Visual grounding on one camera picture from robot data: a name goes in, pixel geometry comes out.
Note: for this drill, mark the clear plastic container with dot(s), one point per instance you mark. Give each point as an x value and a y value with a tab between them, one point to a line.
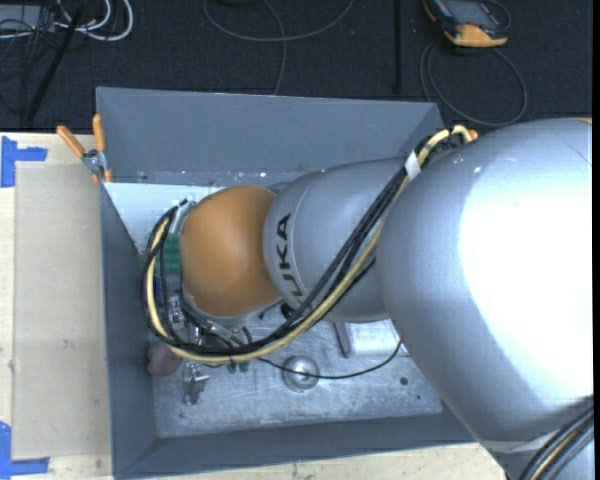
367	339

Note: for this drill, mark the grey metal bin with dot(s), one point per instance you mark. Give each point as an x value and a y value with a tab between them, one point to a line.
260	133

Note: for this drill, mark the pink rounded object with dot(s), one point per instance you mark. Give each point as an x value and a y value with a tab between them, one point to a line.
161	360

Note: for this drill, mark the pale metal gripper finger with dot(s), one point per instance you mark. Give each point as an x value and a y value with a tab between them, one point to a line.
188	385
201	382

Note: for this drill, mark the silver metal ball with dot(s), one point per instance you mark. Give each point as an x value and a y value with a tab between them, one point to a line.
300	372

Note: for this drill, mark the pale flat board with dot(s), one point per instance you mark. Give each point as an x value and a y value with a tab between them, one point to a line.
60	308

